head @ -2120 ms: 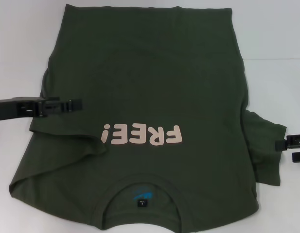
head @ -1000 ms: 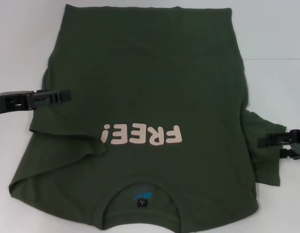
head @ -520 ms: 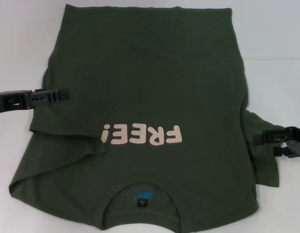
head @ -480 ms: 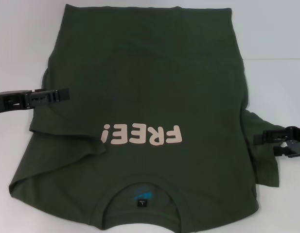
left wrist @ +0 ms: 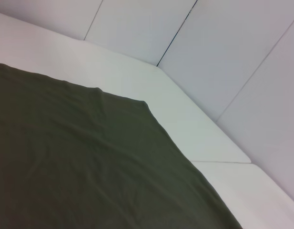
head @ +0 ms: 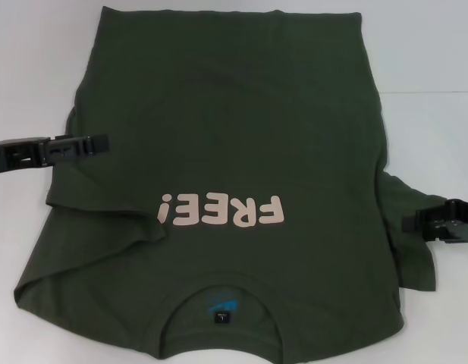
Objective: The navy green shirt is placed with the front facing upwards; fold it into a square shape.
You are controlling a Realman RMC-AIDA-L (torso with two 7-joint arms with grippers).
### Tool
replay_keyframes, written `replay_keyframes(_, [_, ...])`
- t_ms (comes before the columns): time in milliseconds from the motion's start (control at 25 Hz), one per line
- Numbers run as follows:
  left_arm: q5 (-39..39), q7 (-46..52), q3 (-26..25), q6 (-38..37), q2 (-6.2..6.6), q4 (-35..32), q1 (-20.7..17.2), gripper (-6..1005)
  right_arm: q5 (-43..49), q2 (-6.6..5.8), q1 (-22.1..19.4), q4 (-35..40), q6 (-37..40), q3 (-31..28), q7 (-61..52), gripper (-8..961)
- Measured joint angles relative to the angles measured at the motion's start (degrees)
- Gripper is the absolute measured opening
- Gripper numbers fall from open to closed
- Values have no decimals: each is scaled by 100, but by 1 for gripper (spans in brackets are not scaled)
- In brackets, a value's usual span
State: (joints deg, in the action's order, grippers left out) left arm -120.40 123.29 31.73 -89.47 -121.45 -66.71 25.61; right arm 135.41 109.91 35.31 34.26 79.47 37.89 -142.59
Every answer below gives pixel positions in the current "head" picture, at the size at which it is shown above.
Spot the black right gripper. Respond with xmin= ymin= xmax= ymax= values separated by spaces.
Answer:
xmin=402 ymin=199 xmax=468 ymax=244

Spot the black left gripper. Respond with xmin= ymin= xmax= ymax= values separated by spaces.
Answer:
xmin=0 ymin=132 xmax=110 ymax=179

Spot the dark green FREE t-shirt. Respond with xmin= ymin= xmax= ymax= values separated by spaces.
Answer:
xmin=13 ymin=5 xmax=447 ymax=364

